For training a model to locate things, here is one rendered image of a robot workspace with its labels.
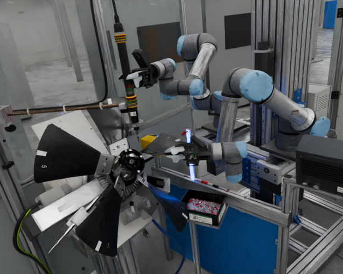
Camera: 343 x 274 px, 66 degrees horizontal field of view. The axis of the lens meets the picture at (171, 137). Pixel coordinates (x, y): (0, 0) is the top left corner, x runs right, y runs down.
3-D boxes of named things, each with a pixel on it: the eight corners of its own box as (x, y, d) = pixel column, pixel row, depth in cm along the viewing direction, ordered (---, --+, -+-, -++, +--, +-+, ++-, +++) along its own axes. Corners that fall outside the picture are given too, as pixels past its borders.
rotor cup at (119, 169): (117, 193, 114) (128, 184, 104) (98, 166, 115) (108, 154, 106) (141, 178, 123) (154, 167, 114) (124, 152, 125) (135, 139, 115)
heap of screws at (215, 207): (181, 216, 136) (180, 212, 135) (190, 200, 148) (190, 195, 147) (216, 224, 128) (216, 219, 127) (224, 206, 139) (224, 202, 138)
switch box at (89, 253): (87, 237, 157) (78, 207, 149) (102, 249, 148) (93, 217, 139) (74, 247, 151) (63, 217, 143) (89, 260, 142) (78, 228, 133)
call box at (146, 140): (142, 153, 174) (139, 138, 170) (153, 147, 181) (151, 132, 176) (160, 159, 164) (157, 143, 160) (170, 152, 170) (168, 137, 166)
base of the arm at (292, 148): (285, 137, 155) (286, 121, 152) (310, 144, 144) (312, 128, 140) (269, 145, 148) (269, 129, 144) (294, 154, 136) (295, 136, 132)
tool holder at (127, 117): (121, 128, 112) (116, 106, 108) (125, 122, 119) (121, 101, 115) (141, 126, 111) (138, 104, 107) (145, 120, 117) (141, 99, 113)
